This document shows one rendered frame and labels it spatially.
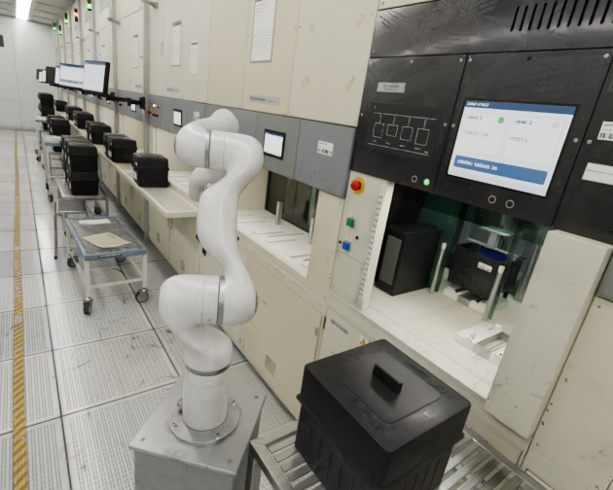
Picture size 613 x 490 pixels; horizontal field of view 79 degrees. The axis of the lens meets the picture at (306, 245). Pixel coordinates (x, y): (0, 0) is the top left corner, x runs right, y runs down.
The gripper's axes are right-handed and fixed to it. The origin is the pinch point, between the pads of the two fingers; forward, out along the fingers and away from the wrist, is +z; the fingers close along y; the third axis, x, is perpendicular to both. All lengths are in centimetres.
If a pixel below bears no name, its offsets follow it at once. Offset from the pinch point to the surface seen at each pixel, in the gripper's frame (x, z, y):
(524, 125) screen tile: -57, -62, 74
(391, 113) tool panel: -16, -62, 56
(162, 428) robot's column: -63, 25, -10
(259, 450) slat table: -72, 25, 14
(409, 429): -91, 0, 41
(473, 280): -12, 1, 111
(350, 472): -89, 13, 32
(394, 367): -72, 0, 46
